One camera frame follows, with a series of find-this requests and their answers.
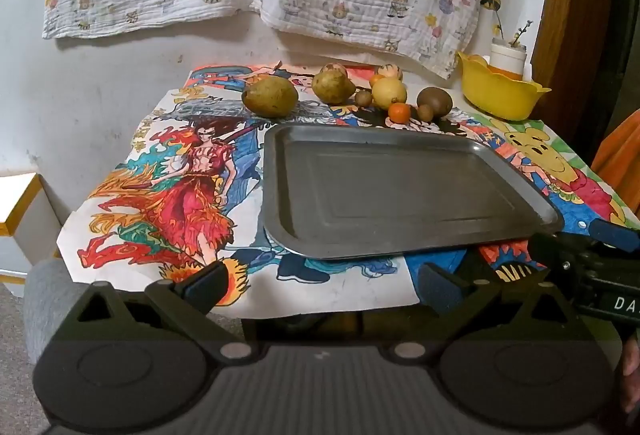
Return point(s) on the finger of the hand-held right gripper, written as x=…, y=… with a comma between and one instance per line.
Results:
x=550, y=250
x=607, y=233

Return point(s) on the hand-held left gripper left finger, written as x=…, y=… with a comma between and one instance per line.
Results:
x=207, y=284

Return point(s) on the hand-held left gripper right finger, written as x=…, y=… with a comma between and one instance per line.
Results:
x=440, y=290

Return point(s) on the metal tray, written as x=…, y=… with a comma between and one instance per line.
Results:
x=400, y=195

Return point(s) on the small brown kiwi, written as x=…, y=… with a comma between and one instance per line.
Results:
x=425, y=113
x=363, y=98

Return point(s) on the small orange tangerine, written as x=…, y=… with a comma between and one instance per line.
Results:
x=376, y=80
x=399, y=113

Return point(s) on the large brown kiwi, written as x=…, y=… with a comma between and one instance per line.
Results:
x=436, y=99

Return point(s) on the yellow-green pear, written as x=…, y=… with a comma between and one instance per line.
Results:
x=334, y=87
x=270, y=96

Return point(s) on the yellow lemon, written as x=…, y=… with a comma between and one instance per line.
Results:
x=389, y=93

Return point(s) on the pale striped pepino melon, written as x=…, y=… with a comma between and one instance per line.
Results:
x=390, y=71

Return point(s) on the brownish striped pepino melon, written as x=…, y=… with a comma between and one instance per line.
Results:
x=334, y=67

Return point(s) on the person's right hand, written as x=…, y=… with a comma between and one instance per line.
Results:
x=631, y=370

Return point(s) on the orange cloth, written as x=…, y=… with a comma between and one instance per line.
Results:
x=622, y=155

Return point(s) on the flame figure drawing sheet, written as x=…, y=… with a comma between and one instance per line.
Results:
x=165, y=205

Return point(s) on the yellow bear drawing sheet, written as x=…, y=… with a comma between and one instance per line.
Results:
x=535, y=145

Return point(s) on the yellow plastic bowl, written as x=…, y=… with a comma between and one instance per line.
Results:
x=500, y=97

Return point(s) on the grey fabric cushion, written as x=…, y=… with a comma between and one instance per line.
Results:
x=45, y=300

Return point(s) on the white jar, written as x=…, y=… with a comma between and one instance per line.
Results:
x=507, y=57

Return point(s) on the white yellow-edged box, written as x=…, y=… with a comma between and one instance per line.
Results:
x=20, y=210

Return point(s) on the orange-shirt cartoon drawing sheet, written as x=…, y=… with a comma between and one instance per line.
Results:
x=220, y=77

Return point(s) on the thin budding twig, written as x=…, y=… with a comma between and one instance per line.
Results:
x=521, y=31

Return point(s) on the wooden headboard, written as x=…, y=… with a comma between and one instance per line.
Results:
x=575, y=15

